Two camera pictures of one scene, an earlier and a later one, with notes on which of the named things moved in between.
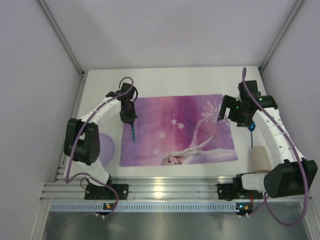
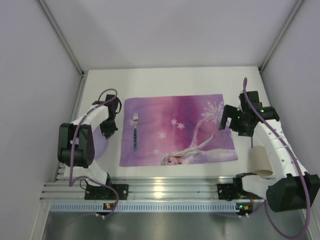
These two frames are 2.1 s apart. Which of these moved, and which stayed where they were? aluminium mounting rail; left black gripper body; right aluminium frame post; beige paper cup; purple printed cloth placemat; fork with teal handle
Moved: fork with teal handle; left black gripper body
Stayed: aluminium mounting rail; purple printed cloth placemat; right aluminium frame post; beige paper cup
